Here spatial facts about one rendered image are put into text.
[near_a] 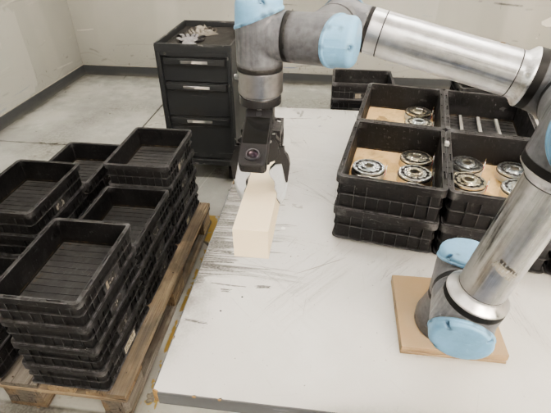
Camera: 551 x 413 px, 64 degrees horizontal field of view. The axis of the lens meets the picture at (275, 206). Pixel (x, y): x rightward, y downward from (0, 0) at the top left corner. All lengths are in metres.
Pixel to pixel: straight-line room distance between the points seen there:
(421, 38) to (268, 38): 0.25
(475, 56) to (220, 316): 0.80
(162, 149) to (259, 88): 1.70
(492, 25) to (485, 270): 4.12
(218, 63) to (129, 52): 2.59
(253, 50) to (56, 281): 1.20
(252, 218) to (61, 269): 1.08
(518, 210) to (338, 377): 0.53
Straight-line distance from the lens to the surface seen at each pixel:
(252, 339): 1.09
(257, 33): 0.70
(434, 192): 1.23
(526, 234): 0.77
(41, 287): 1.69
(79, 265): 1.72
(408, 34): 0.78
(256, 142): 0.71
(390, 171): 1.48
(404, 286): 1.21
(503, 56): 0.79
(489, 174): 1.58
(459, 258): 0.97
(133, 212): 2.12
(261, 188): 0.84
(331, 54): 0.67
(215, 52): 2.63
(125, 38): 5.11
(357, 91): 3.00
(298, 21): 0.69
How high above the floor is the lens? 1.55
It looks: 35 degrees down
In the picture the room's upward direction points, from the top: straight up
